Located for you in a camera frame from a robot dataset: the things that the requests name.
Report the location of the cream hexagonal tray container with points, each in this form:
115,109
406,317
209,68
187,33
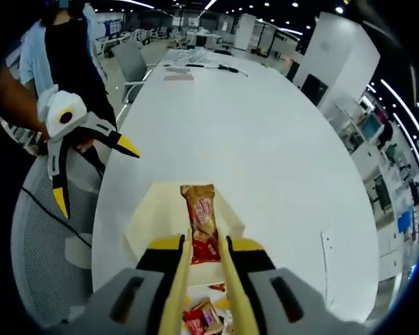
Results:
153,216

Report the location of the person's left hand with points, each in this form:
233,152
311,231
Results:
85,146

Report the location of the long red snack bar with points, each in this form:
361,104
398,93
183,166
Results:
202,213

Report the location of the blue storage box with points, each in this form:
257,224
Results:
405,221

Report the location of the blue notice board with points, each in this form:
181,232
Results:
111,26

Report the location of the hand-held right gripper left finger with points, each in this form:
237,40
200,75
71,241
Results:
125,303

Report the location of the ceiling spot lights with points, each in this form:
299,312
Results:
339,9

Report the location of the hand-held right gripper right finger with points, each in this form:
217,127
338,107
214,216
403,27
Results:
290,307

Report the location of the clear plastic wrap heap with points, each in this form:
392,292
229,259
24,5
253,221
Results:
192,56

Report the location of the yellow food tongs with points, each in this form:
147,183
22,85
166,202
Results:
176,279

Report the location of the black mesh desk chair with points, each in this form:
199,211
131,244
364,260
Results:
383,192

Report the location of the white cabinet row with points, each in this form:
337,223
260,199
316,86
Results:
389,244

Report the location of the light blue panel machine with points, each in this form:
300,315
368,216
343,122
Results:
372,127

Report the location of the grey mesh office chair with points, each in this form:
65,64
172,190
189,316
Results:
45,272

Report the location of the row of white office chairs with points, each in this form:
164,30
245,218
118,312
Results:
136,36

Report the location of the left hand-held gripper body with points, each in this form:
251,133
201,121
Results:
61,108

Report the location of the ceiling light strip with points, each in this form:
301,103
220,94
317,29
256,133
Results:
410,137
399,101

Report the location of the pale pink flat pad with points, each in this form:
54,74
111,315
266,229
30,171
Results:
178,75

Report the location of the pile of snack packets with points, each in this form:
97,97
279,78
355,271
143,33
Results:
204,314

